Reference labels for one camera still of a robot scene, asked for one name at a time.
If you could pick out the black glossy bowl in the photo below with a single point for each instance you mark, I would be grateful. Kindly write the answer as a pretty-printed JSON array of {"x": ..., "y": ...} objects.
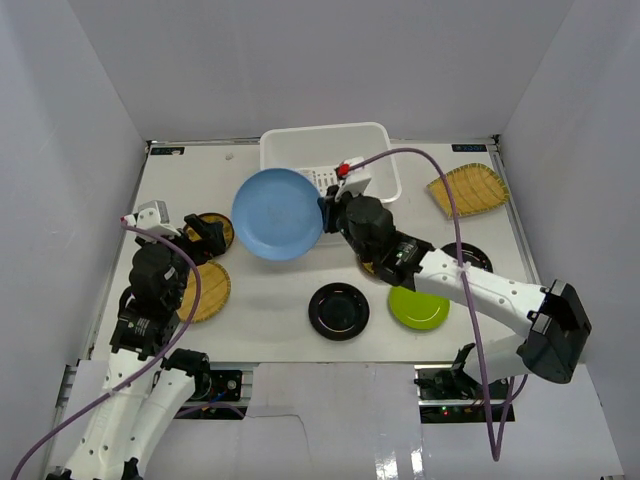
[{"x": 470, "y": 254}]

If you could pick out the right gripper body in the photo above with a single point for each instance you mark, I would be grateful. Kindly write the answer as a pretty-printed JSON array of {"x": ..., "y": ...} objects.
[{"x": 341, "y": 223}]

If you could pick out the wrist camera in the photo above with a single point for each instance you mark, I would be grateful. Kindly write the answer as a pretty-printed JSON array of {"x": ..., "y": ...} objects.
[
  {"x": 352, "y": 177},
  {"x": 153, "y": 216}
]

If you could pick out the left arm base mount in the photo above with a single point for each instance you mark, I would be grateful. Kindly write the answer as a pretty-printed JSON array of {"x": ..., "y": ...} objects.
[{"x": 217, "y": 397}]

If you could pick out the black flat plate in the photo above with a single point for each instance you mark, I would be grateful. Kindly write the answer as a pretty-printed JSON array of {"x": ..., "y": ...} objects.
[{"x": 338, "y": 311}]

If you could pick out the lime green plate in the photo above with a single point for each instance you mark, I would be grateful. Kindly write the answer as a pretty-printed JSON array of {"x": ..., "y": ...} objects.
[{"x": 418, "y": 311}]

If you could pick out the fan-shaped bamboo woven tray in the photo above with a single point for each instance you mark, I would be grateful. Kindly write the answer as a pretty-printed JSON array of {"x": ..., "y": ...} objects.
[{"x": 476, "y": 189}]

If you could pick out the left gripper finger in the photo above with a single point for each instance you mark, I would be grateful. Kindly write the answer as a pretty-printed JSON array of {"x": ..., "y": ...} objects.
[
  {"x": 214, "y": 239},
  {"x": 198, "y": 231}
]

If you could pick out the yellow patterned plate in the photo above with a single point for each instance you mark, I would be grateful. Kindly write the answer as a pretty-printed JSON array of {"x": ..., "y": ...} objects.
[
  {"x": 229, "y": 232},
  {"x": 368, "y": 269}
]

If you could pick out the blue plate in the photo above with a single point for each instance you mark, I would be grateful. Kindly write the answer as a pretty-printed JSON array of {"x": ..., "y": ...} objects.
[{"x": 276, "y": 216}]

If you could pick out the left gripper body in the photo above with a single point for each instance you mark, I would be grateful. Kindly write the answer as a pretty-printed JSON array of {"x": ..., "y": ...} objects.
[{"x": 201, "y": 235}]

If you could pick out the round bamboo woven plate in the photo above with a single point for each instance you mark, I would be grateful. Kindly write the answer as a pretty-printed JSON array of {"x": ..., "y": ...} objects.
[{"x": 215, "y": 292}]

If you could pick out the yellow patterned plate left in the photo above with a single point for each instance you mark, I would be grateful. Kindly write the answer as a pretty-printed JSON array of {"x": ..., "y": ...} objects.
[{"x": 229, "y": 232}]

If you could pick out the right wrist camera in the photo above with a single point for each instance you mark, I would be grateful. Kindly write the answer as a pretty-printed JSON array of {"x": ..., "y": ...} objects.
[{"x": 352, "y": 177}]

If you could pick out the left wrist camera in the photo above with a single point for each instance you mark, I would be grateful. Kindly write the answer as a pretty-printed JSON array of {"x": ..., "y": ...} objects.
[{"x": 153, "y": 216}]

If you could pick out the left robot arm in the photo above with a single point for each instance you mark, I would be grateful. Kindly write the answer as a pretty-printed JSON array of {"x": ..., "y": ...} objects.
[{"x": 148, "y": 377}]

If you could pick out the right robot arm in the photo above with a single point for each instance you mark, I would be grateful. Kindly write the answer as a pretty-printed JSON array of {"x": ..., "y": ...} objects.
[{"x": 549, "y": 324}]

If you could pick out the white plastic bin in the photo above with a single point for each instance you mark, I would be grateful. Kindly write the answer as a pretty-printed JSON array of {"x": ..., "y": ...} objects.
[{"x": 316, "y": 151}]

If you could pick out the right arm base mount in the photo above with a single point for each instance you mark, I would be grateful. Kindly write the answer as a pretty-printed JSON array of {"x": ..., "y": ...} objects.
[{"x": 446, "y": 395}]

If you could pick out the yellow patterned plate right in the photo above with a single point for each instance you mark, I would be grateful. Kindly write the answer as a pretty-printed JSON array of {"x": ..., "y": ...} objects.
[{"x": 368, "y": 269}]

